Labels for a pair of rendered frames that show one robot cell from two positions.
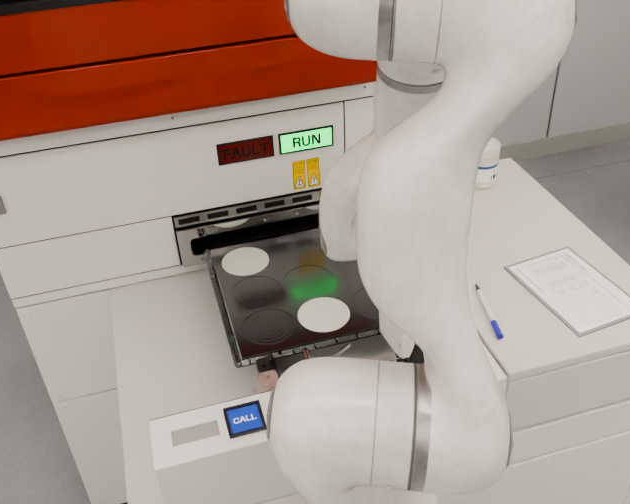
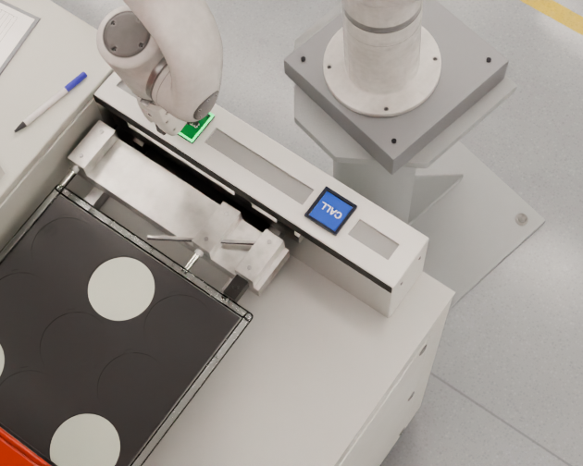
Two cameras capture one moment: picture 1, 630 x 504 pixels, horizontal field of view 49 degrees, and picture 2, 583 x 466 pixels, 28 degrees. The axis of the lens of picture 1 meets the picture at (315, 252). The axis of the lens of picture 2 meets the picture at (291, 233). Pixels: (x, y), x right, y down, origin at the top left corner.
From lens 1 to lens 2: 1.48 m
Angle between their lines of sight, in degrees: 68
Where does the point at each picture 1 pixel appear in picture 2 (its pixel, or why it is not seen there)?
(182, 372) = (269, 415)
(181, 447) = (394, 237)
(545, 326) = (41, 50)
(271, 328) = (179, 324)
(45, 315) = not seen: outside the picture
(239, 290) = (142, 408)
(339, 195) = (215, 34)
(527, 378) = not seen: hidden behind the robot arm
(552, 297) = not seen: outside the picture
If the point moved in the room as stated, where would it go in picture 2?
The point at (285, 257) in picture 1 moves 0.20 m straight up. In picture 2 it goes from (47, 406) to (11, 369)
